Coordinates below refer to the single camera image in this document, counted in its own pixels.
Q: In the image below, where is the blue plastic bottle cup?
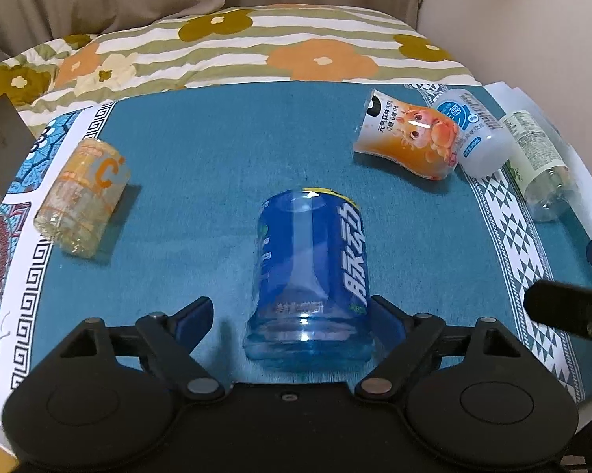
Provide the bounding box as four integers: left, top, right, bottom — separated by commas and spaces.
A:
243, 187, 374, 372

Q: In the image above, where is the orange label clear cup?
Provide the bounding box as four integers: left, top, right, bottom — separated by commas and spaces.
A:
34, 138, 130, 259

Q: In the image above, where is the orange cartoon print cup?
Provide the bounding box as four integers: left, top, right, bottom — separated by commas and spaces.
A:
353, 90, 461, 181

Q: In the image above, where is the white blue label cup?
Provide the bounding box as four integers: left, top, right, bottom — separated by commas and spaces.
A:
432, 89, 516, 178

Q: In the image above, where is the teal patterned cloth mat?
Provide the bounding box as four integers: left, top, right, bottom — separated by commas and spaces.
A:
0, 82, 592, 415

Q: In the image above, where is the grey open laptop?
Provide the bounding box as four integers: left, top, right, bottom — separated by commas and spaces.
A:
0, 94, 35, 204

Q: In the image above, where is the floral striped bed quilt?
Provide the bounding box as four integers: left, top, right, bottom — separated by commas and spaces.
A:
0, 3, 477, 134

